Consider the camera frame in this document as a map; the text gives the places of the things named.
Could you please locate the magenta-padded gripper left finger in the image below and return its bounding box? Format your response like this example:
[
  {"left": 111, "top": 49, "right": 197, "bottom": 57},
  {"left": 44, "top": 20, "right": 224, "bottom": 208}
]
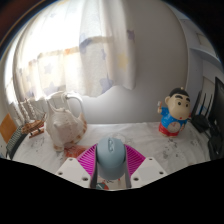
[{"left": 54, "top": 143, "right": 101, "bottom": 190}]

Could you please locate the black router with antennas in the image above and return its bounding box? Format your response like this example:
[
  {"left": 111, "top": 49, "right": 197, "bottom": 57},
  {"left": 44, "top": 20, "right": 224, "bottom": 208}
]
[{"left": 189, "top": 90, "right": 214, "bottom": 134}]

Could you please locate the light blue computer mouse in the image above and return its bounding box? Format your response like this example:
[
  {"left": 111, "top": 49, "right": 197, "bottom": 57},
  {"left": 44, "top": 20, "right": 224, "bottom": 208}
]
[{"left": 94, "top": 136, "right": 128, "bottom": 182}]

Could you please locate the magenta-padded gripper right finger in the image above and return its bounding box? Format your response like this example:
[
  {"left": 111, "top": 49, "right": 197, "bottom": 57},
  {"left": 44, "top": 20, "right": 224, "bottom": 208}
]
[{"left": 123, "top": 143, "right": 168, "bottom": 190}]

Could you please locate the wooden model sailing ship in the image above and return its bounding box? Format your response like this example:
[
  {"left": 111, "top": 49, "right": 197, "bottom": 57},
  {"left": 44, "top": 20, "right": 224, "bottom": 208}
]
[{"left": 16, "top": 98, "right": 47, "bottom": 139}]

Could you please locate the white wall shelf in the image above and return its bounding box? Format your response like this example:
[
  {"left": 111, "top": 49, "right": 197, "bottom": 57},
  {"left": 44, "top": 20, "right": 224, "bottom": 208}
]
[{"left": 189, "top": 46, "right": 224, "bottom": 64}]

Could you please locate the large white conch shell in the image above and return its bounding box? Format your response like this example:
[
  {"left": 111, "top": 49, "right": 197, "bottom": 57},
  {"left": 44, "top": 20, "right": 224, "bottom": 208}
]
[{"left": 44, "top": 98, "right": 88, "bottom": 153}]

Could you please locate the white radiator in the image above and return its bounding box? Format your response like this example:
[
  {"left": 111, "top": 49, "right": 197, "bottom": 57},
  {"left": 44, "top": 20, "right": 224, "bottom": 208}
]
[{"left": 8, "top": 96, "right": 51, "bottom": 126}]

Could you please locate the cartoon boy figurine clock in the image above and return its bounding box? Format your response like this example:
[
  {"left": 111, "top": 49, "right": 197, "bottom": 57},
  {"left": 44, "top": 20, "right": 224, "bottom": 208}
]
[{"left": 157, "top": 86, "right": 193, "bottom": 138}]

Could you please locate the white jug with handle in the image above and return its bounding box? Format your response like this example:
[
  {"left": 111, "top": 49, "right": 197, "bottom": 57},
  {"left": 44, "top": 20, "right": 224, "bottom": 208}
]
[{"left": 46, "top": 91, "right": 86, "bottom": 121}]

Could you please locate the orange wooden board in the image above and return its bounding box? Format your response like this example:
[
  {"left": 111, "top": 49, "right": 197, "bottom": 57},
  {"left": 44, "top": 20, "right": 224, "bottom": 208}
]
[{"left": 0, "top": 113, "right": 18, "bottom": 144}]

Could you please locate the white star-print curtain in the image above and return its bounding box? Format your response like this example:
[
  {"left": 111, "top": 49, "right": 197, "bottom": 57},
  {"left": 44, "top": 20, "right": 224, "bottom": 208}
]
[{"left": 13, "top": 0, "right": 138, "bottom": 101}]

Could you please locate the white patterned tablecloth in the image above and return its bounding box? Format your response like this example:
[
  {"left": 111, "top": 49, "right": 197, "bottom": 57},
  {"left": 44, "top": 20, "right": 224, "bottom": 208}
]
[{"left": 11, "top": 121, "right": 218, "bottom": 191}]

